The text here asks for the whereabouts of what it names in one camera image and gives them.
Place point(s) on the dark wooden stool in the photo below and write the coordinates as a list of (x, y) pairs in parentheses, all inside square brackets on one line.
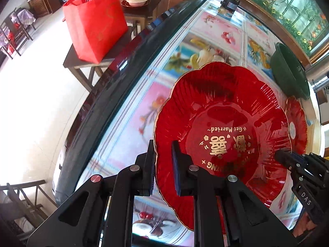
[(141, 16)]

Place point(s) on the wooden chair with clothes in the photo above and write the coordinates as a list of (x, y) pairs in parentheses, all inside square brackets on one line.
[(15, 31)]

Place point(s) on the red paper gift bag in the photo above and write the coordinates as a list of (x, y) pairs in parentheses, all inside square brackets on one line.
[(95, 26)]

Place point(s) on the large red flower plate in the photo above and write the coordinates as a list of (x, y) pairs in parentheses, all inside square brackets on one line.
[(230, 123)]

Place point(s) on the small black motor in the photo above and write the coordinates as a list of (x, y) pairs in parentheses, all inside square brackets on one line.
[(230, 5)]

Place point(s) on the dark green plastic bowl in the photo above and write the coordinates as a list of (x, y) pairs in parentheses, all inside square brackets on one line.
[(289, 73)]

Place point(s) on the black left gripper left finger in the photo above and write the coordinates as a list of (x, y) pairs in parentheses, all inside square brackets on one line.
[(99, 212)]

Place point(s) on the person's right hand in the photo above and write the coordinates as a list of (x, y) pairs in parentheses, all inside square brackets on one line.
[(303, 224)]

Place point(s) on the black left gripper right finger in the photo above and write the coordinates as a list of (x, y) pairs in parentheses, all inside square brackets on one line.
[(226, 212)]

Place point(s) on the small red flower plate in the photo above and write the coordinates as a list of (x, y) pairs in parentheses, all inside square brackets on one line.
[(297, 125)]

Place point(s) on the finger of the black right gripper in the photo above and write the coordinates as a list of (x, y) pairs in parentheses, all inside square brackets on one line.
[(285, 158)]

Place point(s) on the wooden chair near camera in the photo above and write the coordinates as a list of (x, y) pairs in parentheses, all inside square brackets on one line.
[(21, 210)]

